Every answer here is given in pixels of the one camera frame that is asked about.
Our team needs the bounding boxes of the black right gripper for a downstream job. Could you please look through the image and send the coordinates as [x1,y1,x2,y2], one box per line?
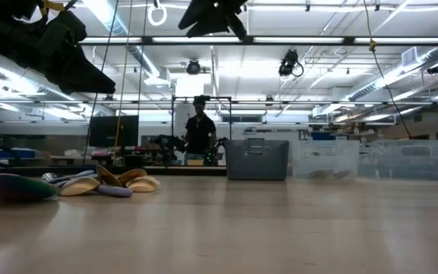
[177,0,249,41]

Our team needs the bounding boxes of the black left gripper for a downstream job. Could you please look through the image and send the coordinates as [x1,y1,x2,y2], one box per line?
[0,9,116,95]

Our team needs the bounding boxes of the purple-handled silver spoon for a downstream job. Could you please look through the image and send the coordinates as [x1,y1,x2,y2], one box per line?
[42,170,135,198]

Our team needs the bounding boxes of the overhead light bar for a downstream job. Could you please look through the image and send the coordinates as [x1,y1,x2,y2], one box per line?
[78,35,438,47]

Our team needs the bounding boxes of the black monitor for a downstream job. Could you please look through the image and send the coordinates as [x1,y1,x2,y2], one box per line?
[88,115,140,148]

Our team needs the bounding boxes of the blue storage bin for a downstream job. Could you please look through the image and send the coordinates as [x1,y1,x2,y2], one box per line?
[0,147,37,159]

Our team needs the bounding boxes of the person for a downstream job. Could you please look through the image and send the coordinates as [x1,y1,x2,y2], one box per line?
[182,94,218,167]

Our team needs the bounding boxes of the grey plastic bin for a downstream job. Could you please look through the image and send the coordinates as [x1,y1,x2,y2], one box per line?
[224,139,290,181]

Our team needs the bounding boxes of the blue box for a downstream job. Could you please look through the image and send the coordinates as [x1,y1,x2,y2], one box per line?
[309,131,337,141]

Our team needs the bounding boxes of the clear plastic bin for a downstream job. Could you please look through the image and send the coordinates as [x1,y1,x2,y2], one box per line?
[290,139,360,180]
[357,139,438,183]

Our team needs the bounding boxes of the round black ceiling camera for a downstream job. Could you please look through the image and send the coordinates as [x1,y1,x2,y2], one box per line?
[186,59,202,76]

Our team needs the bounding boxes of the white ring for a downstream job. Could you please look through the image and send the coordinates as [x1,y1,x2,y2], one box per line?
[147,2,168,27]

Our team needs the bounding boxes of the black camera with cable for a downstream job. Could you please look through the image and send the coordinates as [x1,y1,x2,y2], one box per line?
[278,48,305,78]

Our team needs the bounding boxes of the black aluminium table frame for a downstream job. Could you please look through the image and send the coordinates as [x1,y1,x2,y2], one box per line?
[0,163,438,186]

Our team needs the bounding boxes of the hanging cable with yellow connector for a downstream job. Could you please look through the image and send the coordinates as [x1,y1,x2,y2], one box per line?
[362,0,413,140]

